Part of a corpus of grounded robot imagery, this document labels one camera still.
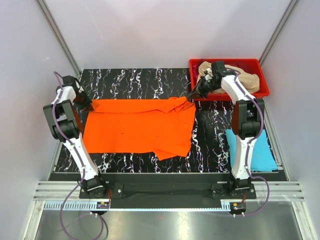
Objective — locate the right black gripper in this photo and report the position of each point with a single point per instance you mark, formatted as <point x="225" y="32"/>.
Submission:
<point x="199" y="92"/>

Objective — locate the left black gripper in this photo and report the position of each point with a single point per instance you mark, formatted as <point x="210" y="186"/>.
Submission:
<point x="87" y="106"/>

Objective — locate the orange t shirt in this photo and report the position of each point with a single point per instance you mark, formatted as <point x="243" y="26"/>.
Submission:
<point x="160" y="126"/>

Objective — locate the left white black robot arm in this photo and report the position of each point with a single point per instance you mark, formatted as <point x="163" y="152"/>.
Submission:
<point x="65" y="126"/>

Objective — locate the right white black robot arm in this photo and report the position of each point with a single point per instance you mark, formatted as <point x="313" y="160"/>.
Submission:
<point x="247" y="122"/>

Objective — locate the beige t shirt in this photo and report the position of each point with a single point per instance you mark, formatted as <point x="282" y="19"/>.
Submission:
<point x="250" y="81"/>

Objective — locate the red plastic bin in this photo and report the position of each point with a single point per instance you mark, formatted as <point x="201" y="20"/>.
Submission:
<point x="250" y="65"/>

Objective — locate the folded light blue t shirt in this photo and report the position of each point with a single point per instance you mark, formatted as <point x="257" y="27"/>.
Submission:
<point x="262" y="158"/>

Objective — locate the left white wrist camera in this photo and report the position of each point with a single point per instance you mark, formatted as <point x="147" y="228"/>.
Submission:
<point x="78" y="86"/>

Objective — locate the aluminium frame rail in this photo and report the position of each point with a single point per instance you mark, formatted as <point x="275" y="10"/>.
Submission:
<point x="278" y="190"/>

